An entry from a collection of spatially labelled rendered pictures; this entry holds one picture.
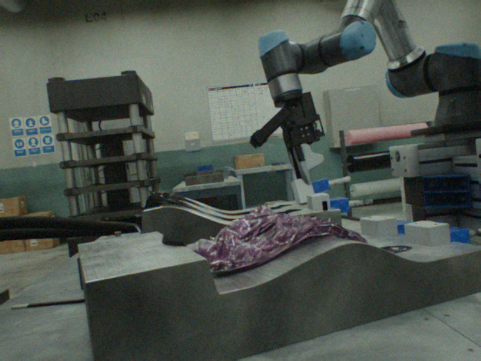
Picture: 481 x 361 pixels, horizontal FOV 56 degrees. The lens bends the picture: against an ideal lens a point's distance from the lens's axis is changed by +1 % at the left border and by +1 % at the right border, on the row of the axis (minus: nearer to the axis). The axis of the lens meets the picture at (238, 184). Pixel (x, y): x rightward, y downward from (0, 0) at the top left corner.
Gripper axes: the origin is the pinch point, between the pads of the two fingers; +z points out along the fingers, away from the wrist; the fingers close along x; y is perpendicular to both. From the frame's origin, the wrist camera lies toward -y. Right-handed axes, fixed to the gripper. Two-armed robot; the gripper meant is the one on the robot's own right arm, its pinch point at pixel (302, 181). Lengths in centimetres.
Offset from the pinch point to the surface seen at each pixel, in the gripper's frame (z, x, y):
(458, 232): 14.7, -38.6, 11.8
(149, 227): 1.7, -18.1, -33.8
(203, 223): 3.7, -17.9, -23.9
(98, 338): 12, -60, -35
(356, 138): -63, 512, 195
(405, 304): 20, -48, -2
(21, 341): 13, -40, -50
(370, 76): -168, 618, 284
